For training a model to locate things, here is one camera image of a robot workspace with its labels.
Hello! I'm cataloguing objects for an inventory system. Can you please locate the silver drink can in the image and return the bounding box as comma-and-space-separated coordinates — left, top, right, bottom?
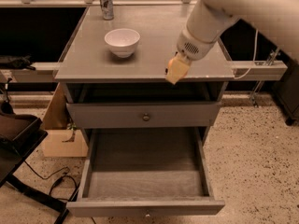
99, 0, 114, 21

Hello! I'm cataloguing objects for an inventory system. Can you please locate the cardboard box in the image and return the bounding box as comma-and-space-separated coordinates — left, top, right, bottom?
42, 84, 88, 158

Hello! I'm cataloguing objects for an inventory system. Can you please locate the grey wooden drawer cabinet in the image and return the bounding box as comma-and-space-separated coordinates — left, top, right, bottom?
56, 5, 233, 131

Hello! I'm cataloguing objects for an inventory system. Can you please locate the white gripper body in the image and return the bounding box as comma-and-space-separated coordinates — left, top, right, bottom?
177, 28, 215, 61

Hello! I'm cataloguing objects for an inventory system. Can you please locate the closed grey top drawer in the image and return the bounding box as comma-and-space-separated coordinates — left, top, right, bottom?
66, 102, 221, 129

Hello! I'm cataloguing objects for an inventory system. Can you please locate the open grey middle drawer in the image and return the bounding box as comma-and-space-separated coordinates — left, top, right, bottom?
67, 127, 225, 217

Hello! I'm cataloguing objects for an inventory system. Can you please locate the black chair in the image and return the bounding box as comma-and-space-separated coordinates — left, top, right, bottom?
0, 102, 68, 224

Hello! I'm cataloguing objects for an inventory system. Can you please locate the metal rail frame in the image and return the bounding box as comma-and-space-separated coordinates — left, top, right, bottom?
0, 0, 299, 108

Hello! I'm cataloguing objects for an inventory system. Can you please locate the white ceramic bowl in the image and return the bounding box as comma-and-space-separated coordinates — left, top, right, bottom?
105, 28, 140, 58

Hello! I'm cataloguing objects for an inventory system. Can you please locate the small orange fruit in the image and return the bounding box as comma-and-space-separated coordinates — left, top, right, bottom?
165, 59, 173, 75

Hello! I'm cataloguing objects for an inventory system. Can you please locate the black floor cable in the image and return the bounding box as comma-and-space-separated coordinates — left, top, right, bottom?
23, 161, 81, 203

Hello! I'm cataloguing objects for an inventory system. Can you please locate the white hanging cable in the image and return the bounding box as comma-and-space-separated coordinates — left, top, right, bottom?
233, 28, 260, 80

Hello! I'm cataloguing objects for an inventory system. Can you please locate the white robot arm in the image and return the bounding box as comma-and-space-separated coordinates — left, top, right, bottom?
165, 0, 299, 84

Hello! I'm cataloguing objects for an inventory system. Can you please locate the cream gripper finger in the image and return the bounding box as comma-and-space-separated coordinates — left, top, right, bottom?
165, 53, 192, 84

